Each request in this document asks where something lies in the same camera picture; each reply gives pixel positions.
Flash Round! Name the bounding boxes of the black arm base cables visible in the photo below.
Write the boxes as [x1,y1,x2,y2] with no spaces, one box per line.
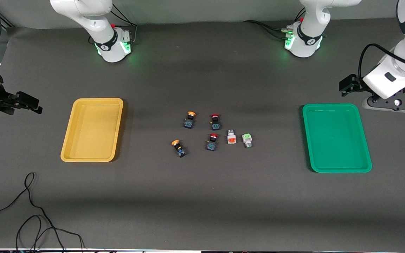
[109,2,139,45]
[243,20,296,40]

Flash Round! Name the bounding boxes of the black right arm base cables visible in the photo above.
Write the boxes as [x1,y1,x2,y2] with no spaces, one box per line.
[109,2,139,45]

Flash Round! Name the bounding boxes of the red cap push button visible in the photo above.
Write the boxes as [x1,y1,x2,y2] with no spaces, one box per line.
[210,113,222,131]
[206,133,219,152]

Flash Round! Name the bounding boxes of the aluminium frame rail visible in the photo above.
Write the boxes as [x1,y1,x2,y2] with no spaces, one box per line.
[0,14,15,29]

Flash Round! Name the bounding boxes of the dark grey table mat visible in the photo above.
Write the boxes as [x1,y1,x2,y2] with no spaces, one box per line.
[0,16,405,251]

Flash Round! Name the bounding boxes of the green plastic tray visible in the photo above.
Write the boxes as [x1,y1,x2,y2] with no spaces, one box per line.
[302,103,372,173]

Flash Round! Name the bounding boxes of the yellow plastic tray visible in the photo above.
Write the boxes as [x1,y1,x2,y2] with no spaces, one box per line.
[60,98,124,163]

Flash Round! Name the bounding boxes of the yellow cap push button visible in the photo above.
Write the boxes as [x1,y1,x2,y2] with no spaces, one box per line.
[183,111,197,129]
[171,140,187,158]

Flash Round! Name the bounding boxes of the black left arm base cables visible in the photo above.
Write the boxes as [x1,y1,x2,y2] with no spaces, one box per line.
[243,20,296,40]

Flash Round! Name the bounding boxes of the loose thin black cable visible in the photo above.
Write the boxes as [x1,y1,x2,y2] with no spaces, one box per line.
[0,172,85,253]

